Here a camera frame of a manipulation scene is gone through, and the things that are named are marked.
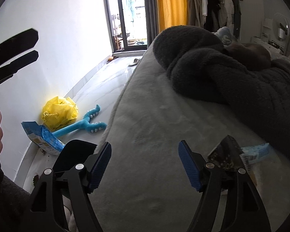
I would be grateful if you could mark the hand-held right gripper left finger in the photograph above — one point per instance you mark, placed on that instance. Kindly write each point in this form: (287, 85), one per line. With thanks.
(100, 166)

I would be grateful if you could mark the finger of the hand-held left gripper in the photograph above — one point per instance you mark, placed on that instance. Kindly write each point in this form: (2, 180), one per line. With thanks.
(19, 61)
(17, 42)

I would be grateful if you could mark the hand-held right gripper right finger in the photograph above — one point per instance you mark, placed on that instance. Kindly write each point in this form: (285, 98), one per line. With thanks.
(191, 166)

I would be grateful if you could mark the dark snack packet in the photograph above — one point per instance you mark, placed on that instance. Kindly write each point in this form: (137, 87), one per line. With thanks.
(224, 152)

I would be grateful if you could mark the blue white wipes packet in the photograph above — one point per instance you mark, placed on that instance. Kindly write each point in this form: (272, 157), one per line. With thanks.
(256, 151)

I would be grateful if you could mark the person's left forearm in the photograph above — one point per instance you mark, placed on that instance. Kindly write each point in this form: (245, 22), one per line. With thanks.
(7, 203)

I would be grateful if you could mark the teal toy grabber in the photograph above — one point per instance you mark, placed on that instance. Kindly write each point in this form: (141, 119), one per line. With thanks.
(87, 123)

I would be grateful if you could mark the blue snack bag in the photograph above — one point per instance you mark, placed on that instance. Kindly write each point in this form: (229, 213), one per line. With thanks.
(43, 137)

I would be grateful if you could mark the yellow plastic bag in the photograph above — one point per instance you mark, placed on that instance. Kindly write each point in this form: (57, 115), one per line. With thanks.
(60, 112)

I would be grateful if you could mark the bed with grey cover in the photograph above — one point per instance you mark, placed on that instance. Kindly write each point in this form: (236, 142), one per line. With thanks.
(147, 116)

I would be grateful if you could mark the small brown floor toy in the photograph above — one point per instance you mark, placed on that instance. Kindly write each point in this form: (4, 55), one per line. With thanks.
(110, 60)

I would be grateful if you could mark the dark grey fleece blanket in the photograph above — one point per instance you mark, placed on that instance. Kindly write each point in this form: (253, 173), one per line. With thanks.
(232, 84)

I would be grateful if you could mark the grey slipper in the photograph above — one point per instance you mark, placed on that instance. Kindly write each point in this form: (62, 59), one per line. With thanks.
(134, 62)

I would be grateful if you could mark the black framed glass door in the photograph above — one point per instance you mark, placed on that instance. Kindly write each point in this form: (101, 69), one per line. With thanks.
(125, 17)

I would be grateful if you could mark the light blue patterned quilt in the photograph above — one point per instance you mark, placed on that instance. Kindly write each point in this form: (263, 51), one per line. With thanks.
(226, 36)

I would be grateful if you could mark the grey curtain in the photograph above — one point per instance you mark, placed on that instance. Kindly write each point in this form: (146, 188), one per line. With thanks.
(151, 12)
(189, 2)

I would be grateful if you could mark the white vanity desk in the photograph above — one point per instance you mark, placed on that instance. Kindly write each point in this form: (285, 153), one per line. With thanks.
(261, 41)

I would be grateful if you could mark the dark hanging pants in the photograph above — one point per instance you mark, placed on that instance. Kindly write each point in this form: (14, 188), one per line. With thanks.
(236, 17)

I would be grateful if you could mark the white small shelf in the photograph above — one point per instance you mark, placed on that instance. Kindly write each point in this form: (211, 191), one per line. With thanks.
(265, 29)

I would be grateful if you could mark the yellow curtain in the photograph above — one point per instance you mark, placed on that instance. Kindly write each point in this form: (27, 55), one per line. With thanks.
(171, 4)

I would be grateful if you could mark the beige coat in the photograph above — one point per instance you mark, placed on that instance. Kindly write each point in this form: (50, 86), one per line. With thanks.
(197, 7)

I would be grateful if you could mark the white hanging shirt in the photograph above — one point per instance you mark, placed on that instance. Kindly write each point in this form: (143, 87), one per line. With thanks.
(204, 4)

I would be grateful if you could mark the black hanging clothes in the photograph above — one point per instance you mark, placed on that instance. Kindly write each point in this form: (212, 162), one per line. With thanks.
(211, 4)

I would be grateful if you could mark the white jacket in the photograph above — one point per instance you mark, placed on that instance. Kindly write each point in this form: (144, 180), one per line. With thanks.
(226, 7)

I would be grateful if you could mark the round white mirror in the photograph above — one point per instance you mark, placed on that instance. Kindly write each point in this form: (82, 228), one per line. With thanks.
(279, 21)

